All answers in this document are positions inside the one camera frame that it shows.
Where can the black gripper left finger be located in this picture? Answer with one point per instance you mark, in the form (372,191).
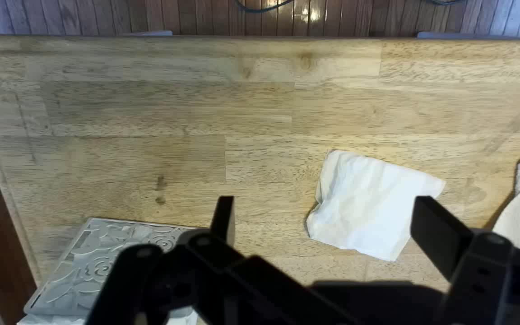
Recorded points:
(169,283)

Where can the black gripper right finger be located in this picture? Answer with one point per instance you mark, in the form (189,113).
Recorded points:
(487,283)

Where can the white embossed block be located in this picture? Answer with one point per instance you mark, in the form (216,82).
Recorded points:
(85,272)

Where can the white folded cloth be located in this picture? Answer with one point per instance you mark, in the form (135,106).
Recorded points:
(368,205)

